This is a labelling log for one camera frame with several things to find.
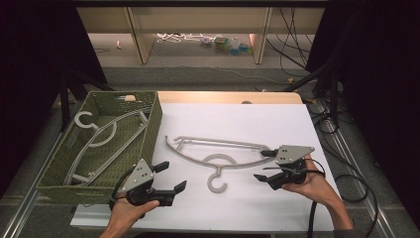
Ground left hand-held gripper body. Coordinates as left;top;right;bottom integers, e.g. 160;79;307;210
110;158;176;216

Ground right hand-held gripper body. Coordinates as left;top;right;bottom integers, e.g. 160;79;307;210
266;144;316;191

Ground green woven basket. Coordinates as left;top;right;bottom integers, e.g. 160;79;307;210
36;90;163;205

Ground person's left hand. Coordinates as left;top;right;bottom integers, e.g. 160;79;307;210
109;196;161;232

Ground person's right hand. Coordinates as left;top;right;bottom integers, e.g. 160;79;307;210
281;153;342;208

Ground white table mat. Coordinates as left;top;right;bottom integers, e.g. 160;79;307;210
69;102;355;234

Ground black metal stand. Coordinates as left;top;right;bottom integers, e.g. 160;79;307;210
58;69;116;133
281;0;368;125

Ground blue plastic toy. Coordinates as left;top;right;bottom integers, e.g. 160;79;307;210
230;44;251;57

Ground black curtain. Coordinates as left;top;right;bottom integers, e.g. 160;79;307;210
306;0;420;229
0;0;109;199

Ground colourful toy box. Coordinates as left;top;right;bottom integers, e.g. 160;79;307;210
213;35;231;54

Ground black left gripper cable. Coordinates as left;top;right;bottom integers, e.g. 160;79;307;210
109;168;136;212

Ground aluminium frame rail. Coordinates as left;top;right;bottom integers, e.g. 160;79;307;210
315;98;399;238
0;132;67;238

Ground black floor cables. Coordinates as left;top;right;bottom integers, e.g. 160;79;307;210
304;97;379;238

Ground bundle of black hanging cables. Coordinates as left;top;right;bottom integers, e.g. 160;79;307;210
265;6;315;69

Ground white cable bundle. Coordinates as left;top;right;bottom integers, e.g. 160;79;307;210
155;32;212;45

